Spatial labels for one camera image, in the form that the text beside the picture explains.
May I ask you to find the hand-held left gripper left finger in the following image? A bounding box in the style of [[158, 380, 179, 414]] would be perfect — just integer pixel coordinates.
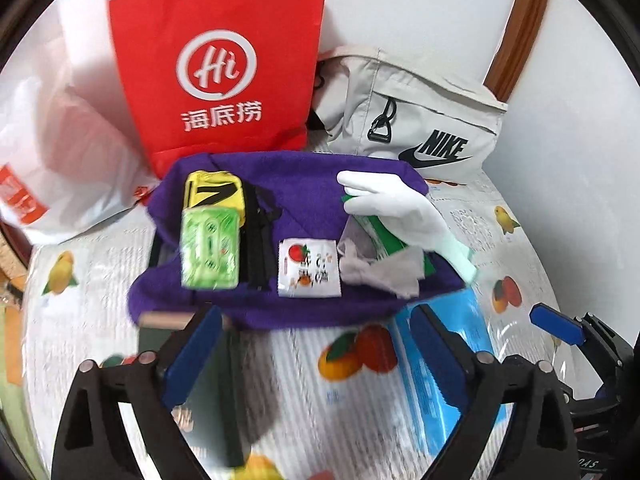
[[50, 304, 224, 480]]

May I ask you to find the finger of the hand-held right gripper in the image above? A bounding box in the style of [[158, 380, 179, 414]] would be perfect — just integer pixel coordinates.
[[529, 304, 586, 346]]

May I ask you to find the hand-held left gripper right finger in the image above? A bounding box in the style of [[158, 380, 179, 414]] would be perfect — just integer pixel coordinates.
[[409, 304, 583, 480]]

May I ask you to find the face mask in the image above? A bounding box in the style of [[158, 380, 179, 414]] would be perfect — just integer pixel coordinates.
[[337, 225, 425, 300]]

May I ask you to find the light green cassette pack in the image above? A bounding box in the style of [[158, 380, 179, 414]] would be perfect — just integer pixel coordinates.
[[179, 207, 243, 290]]

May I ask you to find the long black holed watch strap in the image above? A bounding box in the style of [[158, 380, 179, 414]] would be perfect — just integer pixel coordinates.
[[244, 184, 281, 292]]

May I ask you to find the dark green wipes packet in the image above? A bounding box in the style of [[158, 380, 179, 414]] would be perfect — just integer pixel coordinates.
[[340, 195, 436, 281]]

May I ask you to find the fruit-print white packet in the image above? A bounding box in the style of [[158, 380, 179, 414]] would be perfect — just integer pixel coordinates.
[[276, 239, 342, 298]]

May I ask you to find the white glove with mint cuff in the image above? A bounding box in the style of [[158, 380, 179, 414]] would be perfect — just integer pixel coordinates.
[[337, 170, 481, 283]]

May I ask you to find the purple fabric bag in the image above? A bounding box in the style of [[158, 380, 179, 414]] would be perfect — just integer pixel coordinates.
[[127, 150, 468, 331]]

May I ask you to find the dark square tin box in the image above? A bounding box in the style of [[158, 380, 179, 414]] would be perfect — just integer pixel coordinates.
[[137, 310, 248, 468]]

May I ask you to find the blue tissue pack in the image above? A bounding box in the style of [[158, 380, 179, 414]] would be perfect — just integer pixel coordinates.
[[390, 292, 501, 456]]

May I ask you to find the fruit-print tablecloth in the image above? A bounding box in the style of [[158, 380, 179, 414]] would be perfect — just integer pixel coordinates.
[[20, 165, 591, 480]]

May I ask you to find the white plastic shopping bag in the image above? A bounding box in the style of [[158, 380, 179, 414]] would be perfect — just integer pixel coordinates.
[[0, 0, 166, 246]]

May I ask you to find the grey fabric waist bag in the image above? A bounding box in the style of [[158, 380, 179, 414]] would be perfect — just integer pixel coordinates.
[[312, 45, 508, 186]]

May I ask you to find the red paper bag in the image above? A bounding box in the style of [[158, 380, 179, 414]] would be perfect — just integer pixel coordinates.
[[106, 0, 330, 181]]

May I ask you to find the brown wooden door frame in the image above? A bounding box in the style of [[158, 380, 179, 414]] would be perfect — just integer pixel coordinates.
[[484, 0, 553, 101]]

